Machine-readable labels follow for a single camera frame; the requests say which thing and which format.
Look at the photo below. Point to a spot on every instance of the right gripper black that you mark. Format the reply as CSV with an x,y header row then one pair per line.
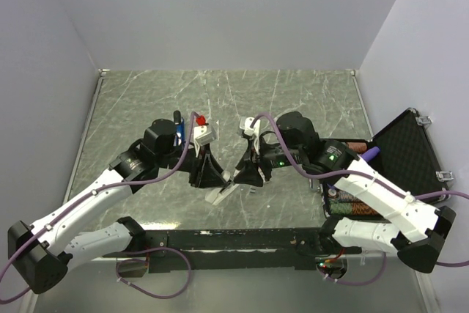
x,y
250,174

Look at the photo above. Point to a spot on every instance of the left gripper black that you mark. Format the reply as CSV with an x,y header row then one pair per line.
x,y
205,171

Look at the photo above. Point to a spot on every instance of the white stapler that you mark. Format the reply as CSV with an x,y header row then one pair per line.
x,y
217,195

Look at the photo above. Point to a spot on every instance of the blue stapler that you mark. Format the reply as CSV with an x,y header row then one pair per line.
x,y
180,128

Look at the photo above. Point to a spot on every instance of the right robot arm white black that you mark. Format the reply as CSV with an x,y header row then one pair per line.
x,y
413,230

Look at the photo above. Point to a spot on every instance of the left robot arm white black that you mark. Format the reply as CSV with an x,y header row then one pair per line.
x,y
46,250

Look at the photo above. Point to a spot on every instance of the purple marker pen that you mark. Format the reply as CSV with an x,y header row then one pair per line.
x,y
370,154

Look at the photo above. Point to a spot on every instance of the black open carrying case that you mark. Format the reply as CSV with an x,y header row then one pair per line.
x,y
406,158

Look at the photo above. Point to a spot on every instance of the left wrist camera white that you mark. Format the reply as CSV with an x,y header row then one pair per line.
x,y
203,135

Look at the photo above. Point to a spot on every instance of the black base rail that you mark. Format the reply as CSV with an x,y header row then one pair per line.
x,y
218,249

